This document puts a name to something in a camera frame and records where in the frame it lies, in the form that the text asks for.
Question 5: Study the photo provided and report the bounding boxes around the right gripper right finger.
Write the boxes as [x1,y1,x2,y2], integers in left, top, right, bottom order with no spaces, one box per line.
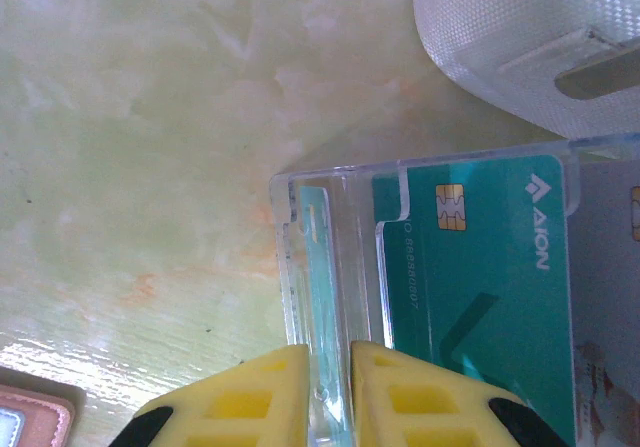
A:
[349,341,571,447]

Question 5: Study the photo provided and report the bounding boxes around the grey fish print card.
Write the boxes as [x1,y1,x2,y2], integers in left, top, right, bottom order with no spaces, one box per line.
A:
[568,160,640,447]

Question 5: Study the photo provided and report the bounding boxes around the teal AION credit card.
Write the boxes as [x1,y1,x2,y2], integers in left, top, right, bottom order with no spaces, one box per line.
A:
[372,154,577,447]

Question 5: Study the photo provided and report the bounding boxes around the clear acrylic card stand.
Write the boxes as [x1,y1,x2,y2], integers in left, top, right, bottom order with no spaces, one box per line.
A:
[269,134,640,447]

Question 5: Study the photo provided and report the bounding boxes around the grey and brown booklet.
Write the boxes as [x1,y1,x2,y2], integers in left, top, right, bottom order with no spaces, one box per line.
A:
[0,366,87,447]

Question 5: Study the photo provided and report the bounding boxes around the white zippered case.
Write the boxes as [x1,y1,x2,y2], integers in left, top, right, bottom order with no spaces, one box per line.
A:
[412,0,640,141]

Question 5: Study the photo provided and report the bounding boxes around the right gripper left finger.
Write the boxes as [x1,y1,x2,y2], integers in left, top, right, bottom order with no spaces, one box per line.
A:
[107,344,311,447]

